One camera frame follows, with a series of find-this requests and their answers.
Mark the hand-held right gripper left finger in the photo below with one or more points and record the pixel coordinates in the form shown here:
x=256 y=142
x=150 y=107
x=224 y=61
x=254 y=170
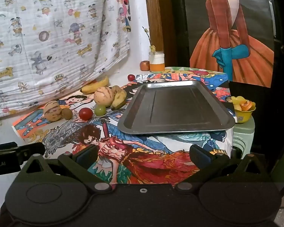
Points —
x=86 y=155

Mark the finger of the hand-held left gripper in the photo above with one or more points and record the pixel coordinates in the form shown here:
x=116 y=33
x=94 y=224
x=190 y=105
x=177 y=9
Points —
x=33 y=149

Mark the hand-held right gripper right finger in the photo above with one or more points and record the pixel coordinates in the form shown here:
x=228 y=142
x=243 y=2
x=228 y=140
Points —
x=199 y=157

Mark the large red tomato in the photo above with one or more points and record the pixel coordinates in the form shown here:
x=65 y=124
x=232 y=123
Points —
x=86 y=113

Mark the striped pepino melon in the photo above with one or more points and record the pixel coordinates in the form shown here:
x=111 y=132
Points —
x=103 y=96
x=52 y=111

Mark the green grape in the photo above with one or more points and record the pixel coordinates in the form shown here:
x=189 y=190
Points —
x=100 y=110

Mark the metal tray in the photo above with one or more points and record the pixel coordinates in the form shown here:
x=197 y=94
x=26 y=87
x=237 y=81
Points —
x=179 y=106

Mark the short browning banana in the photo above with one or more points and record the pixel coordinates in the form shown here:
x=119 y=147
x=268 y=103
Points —
x=119 y=99

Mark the long yellow banana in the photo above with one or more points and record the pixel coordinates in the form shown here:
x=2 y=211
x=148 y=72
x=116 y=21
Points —
x=94 y=87

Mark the small red cherry tomato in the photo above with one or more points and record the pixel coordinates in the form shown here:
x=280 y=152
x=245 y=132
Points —
x=131 y=77

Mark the pale green plastic stool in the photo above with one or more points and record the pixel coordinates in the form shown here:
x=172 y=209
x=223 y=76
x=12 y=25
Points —
x=243 y=134

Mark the yellow plastic bowl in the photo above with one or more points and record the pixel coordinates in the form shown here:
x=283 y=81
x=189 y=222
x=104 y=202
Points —
x=245 y=117

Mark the orange peel curl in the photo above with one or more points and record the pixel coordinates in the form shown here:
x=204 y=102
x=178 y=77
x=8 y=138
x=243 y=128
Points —
x=247 y=106

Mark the white and orange jar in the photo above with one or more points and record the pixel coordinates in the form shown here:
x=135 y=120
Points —
x=157 y=62

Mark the small red apple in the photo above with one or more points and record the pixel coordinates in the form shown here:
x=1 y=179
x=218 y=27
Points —
x=144 y=65

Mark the white printed cartoon blanket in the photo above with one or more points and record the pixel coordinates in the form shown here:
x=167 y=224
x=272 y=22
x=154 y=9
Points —
x=49 y=40

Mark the yellow flower twig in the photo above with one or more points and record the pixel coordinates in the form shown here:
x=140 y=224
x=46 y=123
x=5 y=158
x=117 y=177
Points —
x=152 y=48

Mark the orange dress wall poster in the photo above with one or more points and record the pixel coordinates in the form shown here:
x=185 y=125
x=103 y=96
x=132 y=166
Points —
x=227 y=40

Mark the cartoon wall picture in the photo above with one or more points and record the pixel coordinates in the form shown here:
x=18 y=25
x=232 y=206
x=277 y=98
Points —
x=125 y=16

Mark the wooden door frame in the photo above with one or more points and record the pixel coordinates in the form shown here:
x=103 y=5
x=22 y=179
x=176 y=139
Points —
x=156 y=16

